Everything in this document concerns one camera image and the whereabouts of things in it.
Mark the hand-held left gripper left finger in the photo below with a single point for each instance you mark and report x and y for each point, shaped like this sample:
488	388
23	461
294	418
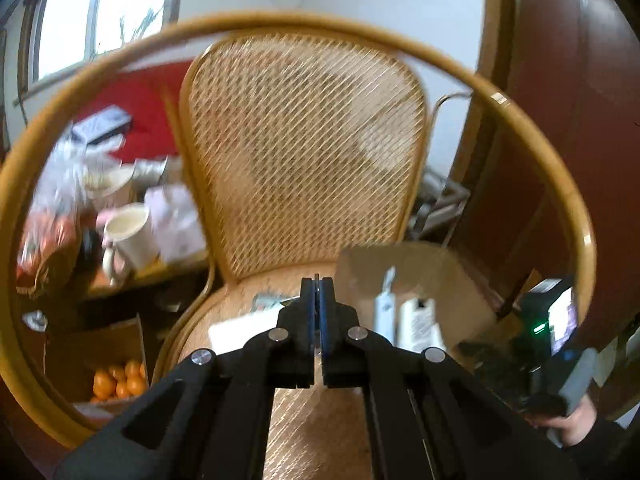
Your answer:
309	320

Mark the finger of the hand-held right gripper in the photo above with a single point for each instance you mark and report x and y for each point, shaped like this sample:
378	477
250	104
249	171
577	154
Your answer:
500	370

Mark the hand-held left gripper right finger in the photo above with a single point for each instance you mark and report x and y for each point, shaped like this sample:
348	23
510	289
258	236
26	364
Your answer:
326	320

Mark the white tube bottle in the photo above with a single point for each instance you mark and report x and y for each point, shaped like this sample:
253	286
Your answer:
385	310

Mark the white packet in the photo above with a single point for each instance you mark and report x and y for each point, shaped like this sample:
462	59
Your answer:
235	329

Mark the white labelled bottle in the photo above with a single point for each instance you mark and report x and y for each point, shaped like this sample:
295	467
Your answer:
417	325

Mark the brown cardboard box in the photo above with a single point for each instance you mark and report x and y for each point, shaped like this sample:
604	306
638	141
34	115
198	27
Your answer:
450	280

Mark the person's right forearm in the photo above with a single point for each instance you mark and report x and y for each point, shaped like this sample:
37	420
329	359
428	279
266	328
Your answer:
605	455

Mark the person's right hand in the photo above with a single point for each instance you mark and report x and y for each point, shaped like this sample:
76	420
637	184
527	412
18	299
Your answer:
575	427

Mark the rattan chair with cane back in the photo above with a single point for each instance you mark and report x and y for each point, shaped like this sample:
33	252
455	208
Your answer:
300	160

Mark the grey metal rack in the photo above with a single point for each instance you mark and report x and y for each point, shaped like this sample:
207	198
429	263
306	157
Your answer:
440	205

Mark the pink and white carton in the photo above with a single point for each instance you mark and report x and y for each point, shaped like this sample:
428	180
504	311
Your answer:
175	225

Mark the wooden side table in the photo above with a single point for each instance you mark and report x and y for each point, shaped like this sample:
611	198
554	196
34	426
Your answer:
150	275

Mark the white ceramic mug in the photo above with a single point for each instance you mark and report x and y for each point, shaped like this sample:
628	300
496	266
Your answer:
135	240

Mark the pile of oranges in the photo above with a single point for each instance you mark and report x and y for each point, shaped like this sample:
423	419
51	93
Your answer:
120	385

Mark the wooden door with red panels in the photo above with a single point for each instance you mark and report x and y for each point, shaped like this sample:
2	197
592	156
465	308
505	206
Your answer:
550	85

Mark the cardboard box of oranges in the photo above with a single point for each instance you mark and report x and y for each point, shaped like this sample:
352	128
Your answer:
70	355

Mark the white bowl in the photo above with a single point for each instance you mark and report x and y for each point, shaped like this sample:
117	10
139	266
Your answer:
107	182

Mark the red cloth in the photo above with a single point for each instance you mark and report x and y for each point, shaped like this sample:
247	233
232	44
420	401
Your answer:
150	110

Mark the clear plastic bag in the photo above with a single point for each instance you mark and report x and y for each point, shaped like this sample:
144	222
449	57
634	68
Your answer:
65	180

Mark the dark rectangular box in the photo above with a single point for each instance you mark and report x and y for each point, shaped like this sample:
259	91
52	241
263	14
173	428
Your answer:
100	122

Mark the wicker rattan chair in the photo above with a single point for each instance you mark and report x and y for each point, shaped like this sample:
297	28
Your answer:
310	19

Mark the window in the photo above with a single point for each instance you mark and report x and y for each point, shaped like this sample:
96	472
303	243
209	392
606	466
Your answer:
65	30

